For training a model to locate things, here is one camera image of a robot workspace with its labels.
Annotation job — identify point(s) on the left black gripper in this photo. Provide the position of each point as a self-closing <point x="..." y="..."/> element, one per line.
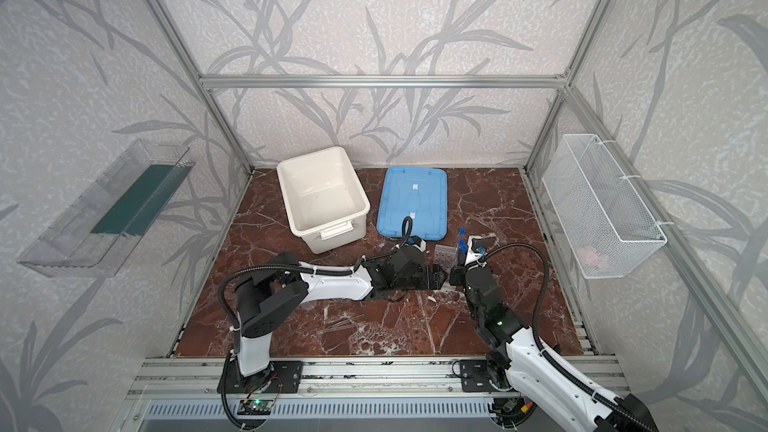
<point x="430" y="275"/>

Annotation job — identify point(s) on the clear acrylic test tube rack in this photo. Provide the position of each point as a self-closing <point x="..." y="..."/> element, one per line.
<point x="445" y="257"/>

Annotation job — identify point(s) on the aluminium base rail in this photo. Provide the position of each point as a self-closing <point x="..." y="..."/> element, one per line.
<point x="321" y="377"/>

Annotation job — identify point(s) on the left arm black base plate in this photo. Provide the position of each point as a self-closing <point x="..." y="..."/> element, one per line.
<point x="280" y="377"/>

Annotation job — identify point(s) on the blue plastic bin lid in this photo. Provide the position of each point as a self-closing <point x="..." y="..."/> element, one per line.
<point x="419" y="193"/>

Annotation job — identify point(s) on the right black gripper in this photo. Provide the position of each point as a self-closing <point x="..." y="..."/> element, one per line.
<point x="464" y="270"/>

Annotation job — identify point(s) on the pink item in basket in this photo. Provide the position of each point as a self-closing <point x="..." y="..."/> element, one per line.
<point x="591" y="257"/>

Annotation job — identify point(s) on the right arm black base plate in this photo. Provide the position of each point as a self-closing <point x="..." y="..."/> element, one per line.
<point x="481" y="376"/>

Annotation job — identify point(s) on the white plastic storage bin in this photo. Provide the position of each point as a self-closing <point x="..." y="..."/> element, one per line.
<point x="325" y="202"/>

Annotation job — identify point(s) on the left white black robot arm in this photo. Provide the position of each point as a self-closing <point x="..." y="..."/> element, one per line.
<point x="257" y="300"/>

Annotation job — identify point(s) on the green circuit board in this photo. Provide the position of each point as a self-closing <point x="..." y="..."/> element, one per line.
<point x="255" y="407"/>

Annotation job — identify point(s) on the white wire mesh basket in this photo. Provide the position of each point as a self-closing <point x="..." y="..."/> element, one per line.
<point x="597" y="205"/>

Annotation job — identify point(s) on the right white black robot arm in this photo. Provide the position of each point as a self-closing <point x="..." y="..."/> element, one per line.
<point x="527" y="365"/>

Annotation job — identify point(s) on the clear acrylic wall shelf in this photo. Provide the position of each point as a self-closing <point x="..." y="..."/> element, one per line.
<point x="94" y="237"/>

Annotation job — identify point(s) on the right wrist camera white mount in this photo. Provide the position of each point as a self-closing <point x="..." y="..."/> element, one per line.
<point x="490" y="241"/>

